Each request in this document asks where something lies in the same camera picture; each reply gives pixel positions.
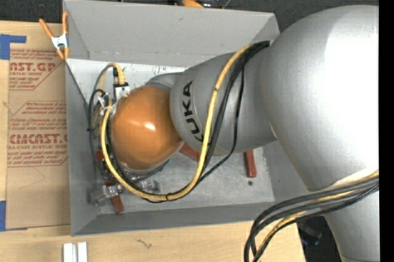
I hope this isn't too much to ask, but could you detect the brown cardboard board, red print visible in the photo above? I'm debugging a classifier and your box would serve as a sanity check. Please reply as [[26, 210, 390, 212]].
[[0, 20, 72, 231]]

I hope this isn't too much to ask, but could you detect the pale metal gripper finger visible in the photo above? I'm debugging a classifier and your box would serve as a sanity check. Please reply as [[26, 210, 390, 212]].
[[137, 179, 161, 194], [88, 184, 124, 207]]

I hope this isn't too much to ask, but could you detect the grey metal bin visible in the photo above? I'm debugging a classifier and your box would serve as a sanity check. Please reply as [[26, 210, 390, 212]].
[[62, 0, 281, 237]]

